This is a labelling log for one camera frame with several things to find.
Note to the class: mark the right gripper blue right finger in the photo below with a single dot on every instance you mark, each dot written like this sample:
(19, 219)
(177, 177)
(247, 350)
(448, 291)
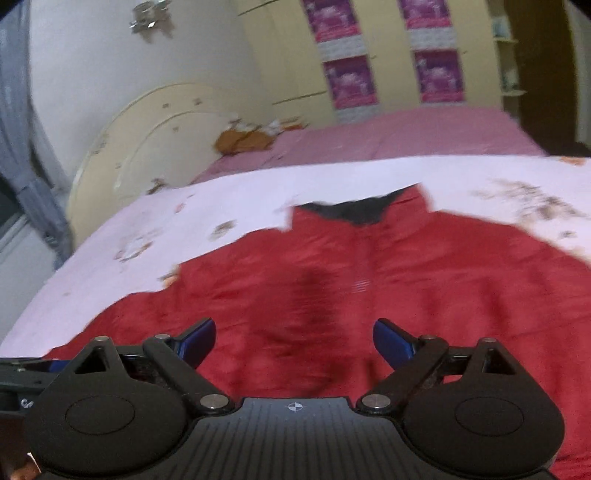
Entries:
(413, 361)

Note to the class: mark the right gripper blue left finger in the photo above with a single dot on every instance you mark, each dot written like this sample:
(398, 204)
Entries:
(177, 358)

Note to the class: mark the red puffer jacket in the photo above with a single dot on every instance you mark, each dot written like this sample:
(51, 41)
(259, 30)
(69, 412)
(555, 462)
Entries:
(294, 310)

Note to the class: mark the person left hand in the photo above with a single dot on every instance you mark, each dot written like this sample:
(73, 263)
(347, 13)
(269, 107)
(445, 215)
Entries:
(28, 470)

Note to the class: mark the floral pink bedspread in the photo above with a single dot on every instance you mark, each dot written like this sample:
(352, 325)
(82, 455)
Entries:
(139, 246)

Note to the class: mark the blue grey curtain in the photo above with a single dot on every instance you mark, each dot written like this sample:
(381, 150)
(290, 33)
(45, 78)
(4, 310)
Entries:
(32, 192)

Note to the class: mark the cream round headboard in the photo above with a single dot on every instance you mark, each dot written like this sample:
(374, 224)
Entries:
(165, 137)

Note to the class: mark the pink striped bed sheet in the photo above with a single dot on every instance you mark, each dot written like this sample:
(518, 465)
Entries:
(448, 130)

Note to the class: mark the lower right purple poster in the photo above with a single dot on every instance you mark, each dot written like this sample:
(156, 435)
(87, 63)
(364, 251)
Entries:
(439, 76)

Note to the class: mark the purple poster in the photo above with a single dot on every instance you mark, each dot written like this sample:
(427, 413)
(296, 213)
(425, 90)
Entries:
(439, 76)
(336, 29)
(428, 24)
(352, 89)

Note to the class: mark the lower left purple poster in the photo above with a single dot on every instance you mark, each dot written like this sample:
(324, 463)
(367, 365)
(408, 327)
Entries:
(352, 89)

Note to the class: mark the cream built-in wardrobe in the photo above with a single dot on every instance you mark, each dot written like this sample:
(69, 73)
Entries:
(292, 72)

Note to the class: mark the upper right purple poster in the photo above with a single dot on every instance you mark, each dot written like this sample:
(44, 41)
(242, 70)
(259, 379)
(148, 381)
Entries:
(428, 24)

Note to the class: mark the upper left purple poster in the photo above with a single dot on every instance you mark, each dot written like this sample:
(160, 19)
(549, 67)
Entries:
(336, 29)

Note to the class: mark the brown wooden door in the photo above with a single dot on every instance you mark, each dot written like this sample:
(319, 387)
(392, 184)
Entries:
(547, 73)

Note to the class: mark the wall sconce lamp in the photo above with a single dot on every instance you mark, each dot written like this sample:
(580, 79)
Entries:
(150, 17)

